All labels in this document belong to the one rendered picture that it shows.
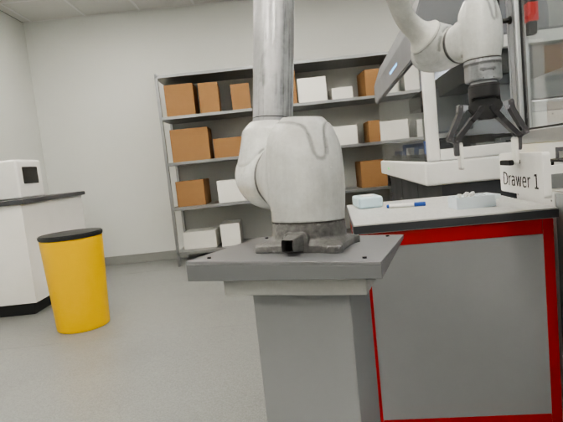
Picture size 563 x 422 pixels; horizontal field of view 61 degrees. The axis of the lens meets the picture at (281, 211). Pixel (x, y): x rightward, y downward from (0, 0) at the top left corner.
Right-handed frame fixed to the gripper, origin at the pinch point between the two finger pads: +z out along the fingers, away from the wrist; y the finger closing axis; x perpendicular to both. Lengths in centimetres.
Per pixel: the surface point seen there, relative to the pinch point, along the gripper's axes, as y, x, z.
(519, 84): 25, 42, -23
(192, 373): -117, 86, 91
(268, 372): -57, -38, 36
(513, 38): 25, 44, -39
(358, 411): -40, -42, 43
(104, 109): -288, 391, -87
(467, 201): 1.3, 27.0, 12.7
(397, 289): -24.0, 14.3, 36.0
